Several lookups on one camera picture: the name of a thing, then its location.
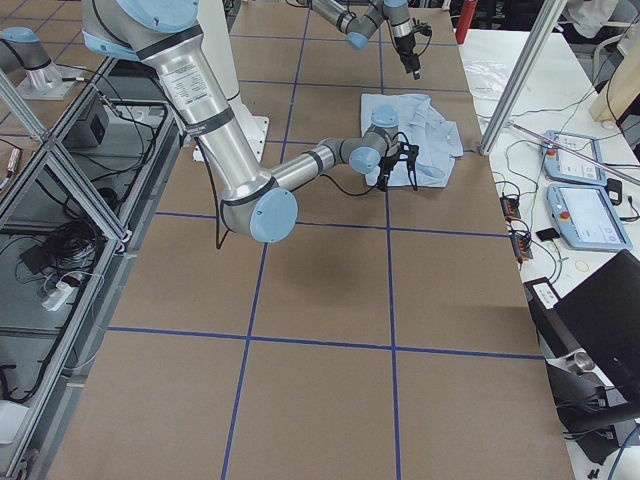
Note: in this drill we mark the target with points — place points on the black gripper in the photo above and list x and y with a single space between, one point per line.
387 163
405 49

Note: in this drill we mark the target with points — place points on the blue teach pendant near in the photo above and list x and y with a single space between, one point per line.
586 219

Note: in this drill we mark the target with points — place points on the blue tape line lengthwise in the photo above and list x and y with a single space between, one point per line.
393 346

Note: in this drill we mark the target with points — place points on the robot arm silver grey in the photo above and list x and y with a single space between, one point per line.
187 44
359 29

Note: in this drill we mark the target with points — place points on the red cylinder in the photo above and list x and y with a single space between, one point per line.
466 17

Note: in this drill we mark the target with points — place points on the light blue striped shirt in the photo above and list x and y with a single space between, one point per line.
438 139

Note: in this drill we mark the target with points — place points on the clear plastic bag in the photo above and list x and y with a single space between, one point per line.
487 80

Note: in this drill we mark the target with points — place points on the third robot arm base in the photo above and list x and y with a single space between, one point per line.
21 50

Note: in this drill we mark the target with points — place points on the blue tape line crosswise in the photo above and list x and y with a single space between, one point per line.
351 226

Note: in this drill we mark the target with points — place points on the black laptop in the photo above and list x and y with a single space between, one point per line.
593 333

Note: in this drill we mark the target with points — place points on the blue teach pendant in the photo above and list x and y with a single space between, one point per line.
586 219
563 165

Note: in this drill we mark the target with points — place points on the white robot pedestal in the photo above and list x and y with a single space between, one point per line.
216 47

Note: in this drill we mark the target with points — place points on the aluminium frame rail structure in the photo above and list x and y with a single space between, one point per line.
88 177

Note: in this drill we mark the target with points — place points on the blue teach pendant far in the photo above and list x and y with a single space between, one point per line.
563 165

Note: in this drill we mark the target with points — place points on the seated person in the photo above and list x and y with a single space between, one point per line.
587 18

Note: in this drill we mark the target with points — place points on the aluminium frame post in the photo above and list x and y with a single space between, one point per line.
536 40

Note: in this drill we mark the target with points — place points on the white power strip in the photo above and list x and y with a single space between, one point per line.
58 296

